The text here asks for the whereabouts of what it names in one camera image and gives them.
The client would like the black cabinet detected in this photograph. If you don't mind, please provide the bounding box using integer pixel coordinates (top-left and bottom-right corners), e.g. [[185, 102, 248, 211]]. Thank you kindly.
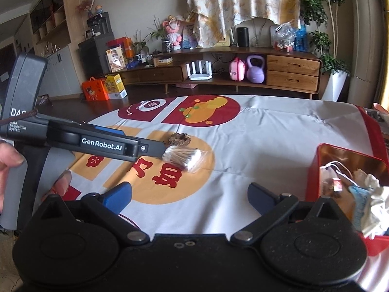
[[79, 32, 114, 80]]

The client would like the cotton swabs plastic bag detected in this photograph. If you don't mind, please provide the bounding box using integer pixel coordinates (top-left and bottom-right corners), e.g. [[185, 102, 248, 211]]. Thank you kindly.
[[161, 146, 208, 173]]

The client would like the pink plush doll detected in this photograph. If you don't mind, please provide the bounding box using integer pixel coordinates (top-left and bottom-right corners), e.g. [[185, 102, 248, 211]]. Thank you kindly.
[[162, 15, 182, 51]]

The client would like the wooden TV console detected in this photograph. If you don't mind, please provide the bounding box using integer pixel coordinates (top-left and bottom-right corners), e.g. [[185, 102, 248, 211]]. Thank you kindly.
[[119, 47, 322, 98]]

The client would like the purple kettlebell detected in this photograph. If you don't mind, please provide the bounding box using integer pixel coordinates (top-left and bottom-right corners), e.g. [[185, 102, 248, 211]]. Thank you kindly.
[[246, 55, 265, 84]]

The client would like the white wifi router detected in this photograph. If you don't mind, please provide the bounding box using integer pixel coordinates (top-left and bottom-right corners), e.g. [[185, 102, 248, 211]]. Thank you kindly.
[[186, 61, 212, 81]]

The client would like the brown leopard scrunchie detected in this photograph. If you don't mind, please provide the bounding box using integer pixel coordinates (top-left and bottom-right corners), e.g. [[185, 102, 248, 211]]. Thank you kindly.
[[168, 133, 191, 146]]

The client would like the black smart speaker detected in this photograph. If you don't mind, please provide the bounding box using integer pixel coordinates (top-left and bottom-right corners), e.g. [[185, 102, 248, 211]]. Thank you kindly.
[[236, 27, 250, 47]]

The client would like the clear plastic bag of items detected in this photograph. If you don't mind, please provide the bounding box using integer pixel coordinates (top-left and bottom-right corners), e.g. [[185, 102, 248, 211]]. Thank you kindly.
[[274, 22, 295, 53]]

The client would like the red gift box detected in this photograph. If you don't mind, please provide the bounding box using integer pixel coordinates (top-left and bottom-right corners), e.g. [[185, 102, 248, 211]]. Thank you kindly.
[[305, 144, 388, 256]]

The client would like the patterned cream curtain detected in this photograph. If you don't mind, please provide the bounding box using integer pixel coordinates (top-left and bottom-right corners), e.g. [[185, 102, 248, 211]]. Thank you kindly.
[[187, 0, 300, 47]]

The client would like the small potted green plant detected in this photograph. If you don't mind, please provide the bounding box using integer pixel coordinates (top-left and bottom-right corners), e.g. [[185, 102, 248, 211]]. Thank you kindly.
[[149, 17, 171, 53]]

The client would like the snack box on console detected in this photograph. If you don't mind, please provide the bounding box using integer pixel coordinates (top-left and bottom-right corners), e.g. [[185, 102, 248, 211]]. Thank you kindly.
[[106, 46, 126, 73]]

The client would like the white planter with tree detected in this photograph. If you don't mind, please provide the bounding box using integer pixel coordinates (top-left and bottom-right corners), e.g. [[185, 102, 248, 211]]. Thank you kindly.
[[300, 0, 349, 101]]

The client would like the blue bottle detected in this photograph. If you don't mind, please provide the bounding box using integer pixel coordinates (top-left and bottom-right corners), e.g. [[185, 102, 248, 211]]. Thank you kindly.
[[293, 24, 309, 52]]

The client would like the black coffee machine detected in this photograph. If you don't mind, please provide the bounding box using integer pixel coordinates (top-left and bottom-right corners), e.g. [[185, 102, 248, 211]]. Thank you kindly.
[[85, 12, 113, 40]]

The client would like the person's left hand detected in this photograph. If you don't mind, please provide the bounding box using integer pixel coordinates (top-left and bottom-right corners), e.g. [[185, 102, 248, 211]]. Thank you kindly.
[[0, 140, 73, 214]]

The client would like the printed festive tablecloth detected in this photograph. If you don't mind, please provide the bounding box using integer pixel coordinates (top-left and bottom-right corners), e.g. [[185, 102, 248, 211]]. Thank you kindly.
[[36, 94, 389, 292]]

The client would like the yellow cardboard box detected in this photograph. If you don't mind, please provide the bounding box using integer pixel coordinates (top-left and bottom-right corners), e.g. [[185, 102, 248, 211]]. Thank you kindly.
[[104, 74, 127, 100]]

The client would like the crumpled cream paper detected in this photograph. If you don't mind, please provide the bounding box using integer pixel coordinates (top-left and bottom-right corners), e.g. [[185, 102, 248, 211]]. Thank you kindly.
[[348, 169, 388, 239]]

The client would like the orange gift bag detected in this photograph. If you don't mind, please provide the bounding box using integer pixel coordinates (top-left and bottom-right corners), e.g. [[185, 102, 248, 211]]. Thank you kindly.
[[81, 77, 109, 101]]

